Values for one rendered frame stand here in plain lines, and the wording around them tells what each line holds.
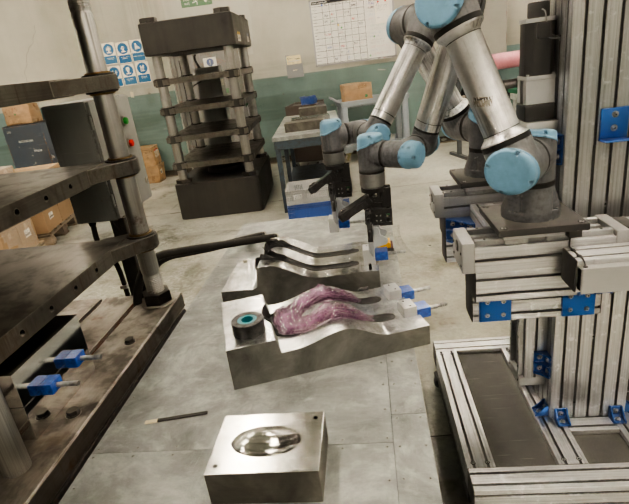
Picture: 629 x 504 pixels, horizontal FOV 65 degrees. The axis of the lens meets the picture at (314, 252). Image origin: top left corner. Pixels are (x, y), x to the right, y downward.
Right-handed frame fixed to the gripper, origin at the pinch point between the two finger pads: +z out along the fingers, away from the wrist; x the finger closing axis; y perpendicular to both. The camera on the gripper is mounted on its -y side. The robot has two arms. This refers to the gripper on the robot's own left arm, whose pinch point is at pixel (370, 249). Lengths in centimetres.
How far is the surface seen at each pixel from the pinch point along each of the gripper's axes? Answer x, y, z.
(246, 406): -56, -30, 13
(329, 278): -7.0, -13.1, 5.8
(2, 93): -28, -83, -58
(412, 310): -29.9, 9.7, 5.6
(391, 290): -19.5, 5.0, 4.8
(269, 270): -6.9, -31.2, 1.8
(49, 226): 328, -337, 82
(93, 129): 13, -86, -43
